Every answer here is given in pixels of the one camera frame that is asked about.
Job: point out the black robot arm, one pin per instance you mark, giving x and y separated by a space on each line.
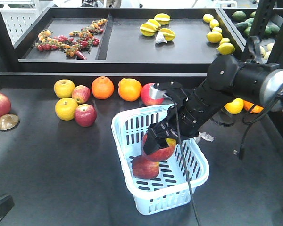
227 78

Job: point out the red apple front pair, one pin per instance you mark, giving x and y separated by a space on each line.
85 115

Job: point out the white garlic bulb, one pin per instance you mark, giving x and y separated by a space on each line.
160 38

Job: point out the small red apple pair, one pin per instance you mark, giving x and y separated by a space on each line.
81 94

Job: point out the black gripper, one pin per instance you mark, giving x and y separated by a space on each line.
155 138

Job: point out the orange back left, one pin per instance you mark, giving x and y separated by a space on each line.
102 87

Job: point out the orange back middle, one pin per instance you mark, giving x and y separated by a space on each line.
129 89

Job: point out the yellow apple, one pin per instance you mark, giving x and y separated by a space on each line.
65 108
64 88
235 106

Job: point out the yellow lemon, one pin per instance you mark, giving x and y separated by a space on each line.
226 49

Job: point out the cherry tomato vine cluster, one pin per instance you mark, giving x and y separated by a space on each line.
73 45

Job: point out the yellow apple front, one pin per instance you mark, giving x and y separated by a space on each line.
65 108

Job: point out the crumpled clear plastic wrap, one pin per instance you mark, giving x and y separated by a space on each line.
204 136

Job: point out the green avocado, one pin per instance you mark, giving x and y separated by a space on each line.
239 16

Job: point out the yellow apple back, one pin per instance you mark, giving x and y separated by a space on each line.
64 88

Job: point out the brown half shell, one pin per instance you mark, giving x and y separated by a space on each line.
8 121

